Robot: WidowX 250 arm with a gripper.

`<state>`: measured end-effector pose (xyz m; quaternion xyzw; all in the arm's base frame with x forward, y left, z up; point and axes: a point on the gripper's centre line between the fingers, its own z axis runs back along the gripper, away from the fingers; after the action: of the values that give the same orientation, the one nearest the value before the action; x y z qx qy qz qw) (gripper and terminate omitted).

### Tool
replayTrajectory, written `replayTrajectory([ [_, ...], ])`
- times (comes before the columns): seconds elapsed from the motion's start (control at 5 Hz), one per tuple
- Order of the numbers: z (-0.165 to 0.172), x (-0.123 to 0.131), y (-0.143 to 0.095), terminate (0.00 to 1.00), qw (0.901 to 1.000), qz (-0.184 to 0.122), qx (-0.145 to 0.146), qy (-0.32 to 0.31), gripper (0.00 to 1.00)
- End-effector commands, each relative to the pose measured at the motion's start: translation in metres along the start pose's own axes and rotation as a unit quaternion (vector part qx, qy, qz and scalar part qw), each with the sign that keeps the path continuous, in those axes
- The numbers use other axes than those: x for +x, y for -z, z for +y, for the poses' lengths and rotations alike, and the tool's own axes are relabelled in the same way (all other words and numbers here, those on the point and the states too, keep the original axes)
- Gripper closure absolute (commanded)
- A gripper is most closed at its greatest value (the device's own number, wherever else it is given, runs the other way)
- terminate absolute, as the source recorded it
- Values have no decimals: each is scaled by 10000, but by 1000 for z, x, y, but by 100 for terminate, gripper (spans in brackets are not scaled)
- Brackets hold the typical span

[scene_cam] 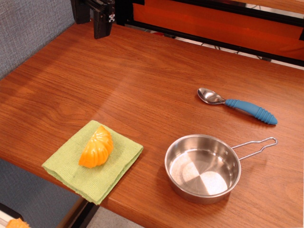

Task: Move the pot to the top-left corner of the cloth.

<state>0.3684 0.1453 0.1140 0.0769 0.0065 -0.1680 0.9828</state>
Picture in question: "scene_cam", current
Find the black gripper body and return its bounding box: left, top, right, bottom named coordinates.
left=71, top=0, right=115, bottom=12

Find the orange plastic fruit slice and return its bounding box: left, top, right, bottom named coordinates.
left=78, top=125, right=114, bottom=168

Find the orange object at corner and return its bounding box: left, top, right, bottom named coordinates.
left=6, top=218, right=30, bottom=228

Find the blue handled metal spoon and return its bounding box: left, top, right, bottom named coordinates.
left=197, top=87, right=278, bottom=125

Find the silver frying pan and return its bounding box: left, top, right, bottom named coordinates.
left=164, top=134, right=278, bottom=204

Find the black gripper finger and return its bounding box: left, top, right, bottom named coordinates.
left=71, top=0, right=90, bottom=24
left=94, top=9, right=115, bottom=39

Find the green cloth towel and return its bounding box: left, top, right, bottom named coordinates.
left=42, top=120, right=143, bottom=205

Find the black table leg frame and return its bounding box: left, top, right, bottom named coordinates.
left=57, top=198, right=99, bottom=228

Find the orange black frame panel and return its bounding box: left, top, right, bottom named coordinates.
left=115, top=0, right=304, bottom=66

